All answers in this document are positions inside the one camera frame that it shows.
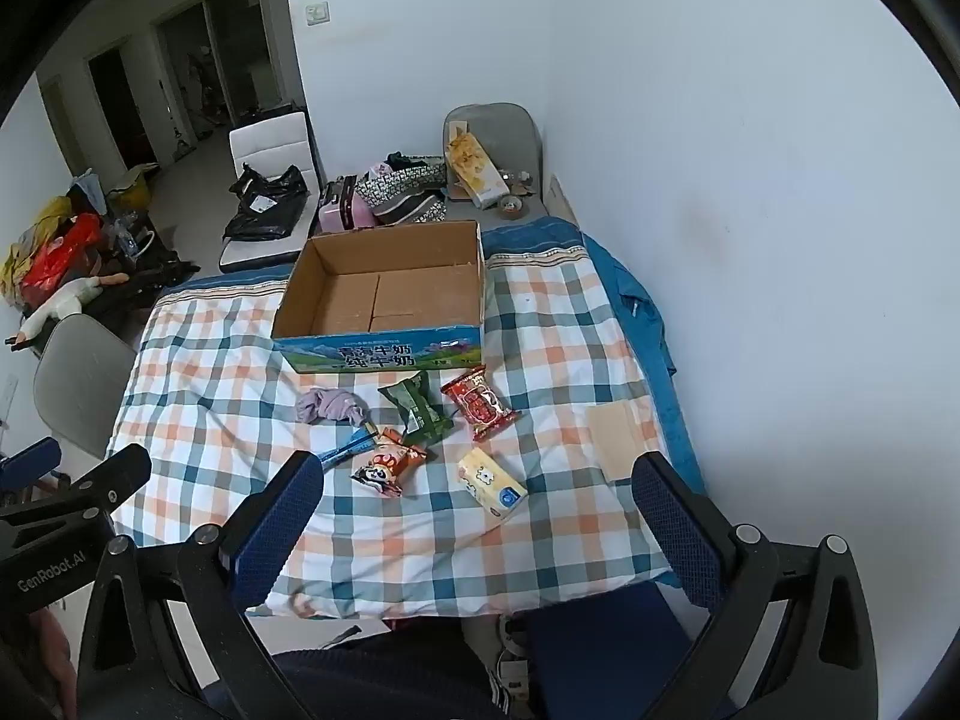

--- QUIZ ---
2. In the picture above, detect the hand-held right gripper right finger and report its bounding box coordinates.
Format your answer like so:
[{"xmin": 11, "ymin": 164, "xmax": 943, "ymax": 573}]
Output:
[{"xmin": 632, "ymin": 452, "xmax": 880, "ymax": 720}]

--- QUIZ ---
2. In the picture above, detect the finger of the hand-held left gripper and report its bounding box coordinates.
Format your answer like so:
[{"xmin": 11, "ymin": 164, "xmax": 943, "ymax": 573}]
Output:
[
  {"xmin": 45, "ymin": 444, "xmax": 153, "ymax": 530},
  {"xmin": 0, "ymin": 436, "xmax": 63, "ymax": 492}
]

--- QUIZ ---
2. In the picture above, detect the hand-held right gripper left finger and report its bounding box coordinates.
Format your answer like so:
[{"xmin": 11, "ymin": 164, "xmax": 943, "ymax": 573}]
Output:
[{"xmin": 75, "ymin": 450, "xmax": 325, "ymax": 720}]

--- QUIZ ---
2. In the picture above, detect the person's left forearm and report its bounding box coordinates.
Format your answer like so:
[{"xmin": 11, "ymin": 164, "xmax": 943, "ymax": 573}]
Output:
[{"xmin": 0, "ymin": 606, "xmax": 80, "ymax": 720}]

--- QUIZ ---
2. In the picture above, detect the blue stick packet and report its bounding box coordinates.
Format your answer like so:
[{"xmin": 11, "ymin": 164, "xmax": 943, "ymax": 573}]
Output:
[{"xmin": 315, "ymin": 424, "xmax": 380, "ymax": 466}]

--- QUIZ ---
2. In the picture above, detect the grey plastic chair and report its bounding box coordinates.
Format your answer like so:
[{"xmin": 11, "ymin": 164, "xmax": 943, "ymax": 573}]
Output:
[{"xmin": 33, "ymin": 313, "xmax": 137, "ymax": 460}]

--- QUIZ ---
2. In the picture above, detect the beige cloth patch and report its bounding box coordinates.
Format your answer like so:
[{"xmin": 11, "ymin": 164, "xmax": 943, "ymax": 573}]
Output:
[{"xmin": 585, "ymin": 401, "xmax": 661, "ymax": 482}]

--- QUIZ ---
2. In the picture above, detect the orange and white snack packet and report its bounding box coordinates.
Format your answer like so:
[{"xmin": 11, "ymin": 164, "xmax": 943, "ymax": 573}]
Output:
[{"xmin": 351, "ymin": 427, "xmax": 437, "ymax": 497}]

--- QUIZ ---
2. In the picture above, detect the purple crumpled cloth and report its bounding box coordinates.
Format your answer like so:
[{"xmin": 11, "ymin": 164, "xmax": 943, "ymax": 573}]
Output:
[{"xmin": 298, "ymin": 387, "xmax": 370, "ymax": 427}]

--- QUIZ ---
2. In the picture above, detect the blue seat cushion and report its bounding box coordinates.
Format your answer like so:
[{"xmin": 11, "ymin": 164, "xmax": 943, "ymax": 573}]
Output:
[{"xmin": 525, "ymin": 581, "xmax": 740, "ymax": 720}]

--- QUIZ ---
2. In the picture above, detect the checkered blanket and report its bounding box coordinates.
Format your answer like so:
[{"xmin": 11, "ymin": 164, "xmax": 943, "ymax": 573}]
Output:
[{"xmin": 105, "ymin": 216, "xmax": 680, "ymax": 620}]

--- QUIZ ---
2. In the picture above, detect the white goose plush toy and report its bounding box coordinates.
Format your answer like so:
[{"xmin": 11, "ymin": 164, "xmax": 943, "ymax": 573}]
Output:
[{"xmin": 16, "ymin": 275, "xmax": 140, "ymax": 346}]

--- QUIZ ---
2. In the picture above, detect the green snack packet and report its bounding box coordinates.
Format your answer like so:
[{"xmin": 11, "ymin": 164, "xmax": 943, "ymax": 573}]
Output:
[{"xmin": 377, "ymin": 371, "xmax": 455, "ymax": 442}]

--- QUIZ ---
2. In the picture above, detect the yellow snack box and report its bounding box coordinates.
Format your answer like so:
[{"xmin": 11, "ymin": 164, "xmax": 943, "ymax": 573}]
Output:
[{"xmin": 457, "ymin": 447, "xmax": 530, "ymax": 526}]

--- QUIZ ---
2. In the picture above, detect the blue cloth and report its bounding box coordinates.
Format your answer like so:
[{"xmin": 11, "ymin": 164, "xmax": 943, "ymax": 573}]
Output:
[{"xmin": 579, "ymin": 229, "xmax": 706, "ymax": 494}]

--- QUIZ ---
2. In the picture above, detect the red bag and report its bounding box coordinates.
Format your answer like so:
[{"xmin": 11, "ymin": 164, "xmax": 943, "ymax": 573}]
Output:
[{"xmin": 21, "ymin": 214, "xmax": 102, "ymax": 301}]

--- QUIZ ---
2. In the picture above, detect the white power strip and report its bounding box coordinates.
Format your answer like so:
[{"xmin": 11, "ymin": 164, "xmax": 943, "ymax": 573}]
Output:
[{"xmin": 495, "ymin": 615, "xmax": 535, "ymax": 695}]

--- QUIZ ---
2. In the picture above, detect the cardboard box with blue print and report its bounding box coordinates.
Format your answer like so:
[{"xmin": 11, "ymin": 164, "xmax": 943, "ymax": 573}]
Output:
[{"xmin": 271, "ymin": 221, "xmax": 487, "ymax": 376}]

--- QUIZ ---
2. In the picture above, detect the red snack packet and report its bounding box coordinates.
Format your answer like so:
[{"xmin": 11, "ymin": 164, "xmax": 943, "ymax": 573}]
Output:
[{"xmin": 440, "ymin": 364, "xmax": 520, "ymax": 443}]

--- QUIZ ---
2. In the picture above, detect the yellow bag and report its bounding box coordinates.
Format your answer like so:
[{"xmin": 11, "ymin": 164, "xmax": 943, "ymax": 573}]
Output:
[{"xmin": 0, "ymin": 196, "xmax": 72, "ymax": 293}]

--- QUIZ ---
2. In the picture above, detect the open brown carton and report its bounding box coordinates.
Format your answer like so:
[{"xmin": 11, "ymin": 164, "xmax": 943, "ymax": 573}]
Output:
[{"xmin": 105, "ymin": 163, "xmax": 160, "ymax": 220}]

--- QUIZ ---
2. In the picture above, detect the pink suitcase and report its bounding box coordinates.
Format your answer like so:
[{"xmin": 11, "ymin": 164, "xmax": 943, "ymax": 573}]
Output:
[{"xmin": 319, "ymin": 175, "xmax": 374, "ymax": 233}]

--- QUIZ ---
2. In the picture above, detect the black plastic bag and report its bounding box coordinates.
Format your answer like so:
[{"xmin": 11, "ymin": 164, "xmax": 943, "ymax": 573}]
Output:
[{"xmin": 223, "ymin": 163, "xmax": 310, "ymax": 242}]

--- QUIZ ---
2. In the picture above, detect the patterned tote bag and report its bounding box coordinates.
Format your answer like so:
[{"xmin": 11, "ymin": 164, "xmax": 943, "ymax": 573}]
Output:
[{"xmin": 354, "ymin": 157, "xmax": 449, "ymax": 226}]

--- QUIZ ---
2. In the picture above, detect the white chair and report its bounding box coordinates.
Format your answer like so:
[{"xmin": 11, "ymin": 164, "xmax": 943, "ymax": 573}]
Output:
[{"xmin": 219, "ymin": 111, "xmax": 320, "ymax": 275}]

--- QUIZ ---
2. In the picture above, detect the yellow carton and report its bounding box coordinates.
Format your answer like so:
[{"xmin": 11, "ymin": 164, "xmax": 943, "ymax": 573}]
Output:
[{"xmin": 444, "ymin": 127, "xmax": 509, "ymax": 209}]

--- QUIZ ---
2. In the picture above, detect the grey padded chair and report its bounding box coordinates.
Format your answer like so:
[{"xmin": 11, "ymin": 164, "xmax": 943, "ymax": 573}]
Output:
[{"xmin": 442, "ymin": 101, "xmax": 550, "ymax": 224}]

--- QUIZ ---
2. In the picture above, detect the glass sliding door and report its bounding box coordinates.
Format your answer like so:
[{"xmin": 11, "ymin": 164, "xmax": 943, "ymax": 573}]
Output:
[{"xmin": 154, "ymin": 0, "xmax": 301, "ymax": 145}]

